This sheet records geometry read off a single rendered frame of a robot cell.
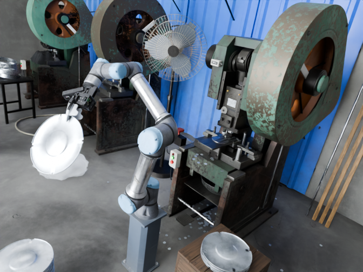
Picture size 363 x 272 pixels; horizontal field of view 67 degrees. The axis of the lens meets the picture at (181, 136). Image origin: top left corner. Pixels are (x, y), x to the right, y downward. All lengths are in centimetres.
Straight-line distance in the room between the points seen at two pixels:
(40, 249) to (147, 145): 90
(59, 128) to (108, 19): 154
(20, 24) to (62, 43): 358
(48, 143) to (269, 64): 113
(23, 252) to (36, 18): 318
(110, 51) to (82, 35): 183
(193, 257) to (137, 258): 40
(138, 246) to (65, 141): 82
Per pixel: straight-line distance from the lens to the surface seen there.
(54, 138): 141
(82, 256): 213
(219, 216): 203
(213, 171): 200
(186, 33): 247
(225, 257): 167
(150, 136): 124
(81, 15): 457
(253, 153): 203
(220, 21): 361
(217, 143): 198
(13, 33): 795
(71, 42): 452
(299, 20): 155
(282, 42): 148
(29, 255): 179
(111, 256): 212
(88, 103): 139
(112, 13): 277
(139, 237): 177
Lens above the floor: 156
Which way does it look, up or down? 23 degrees down
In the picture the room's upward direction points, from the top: 9 degrees clockwise
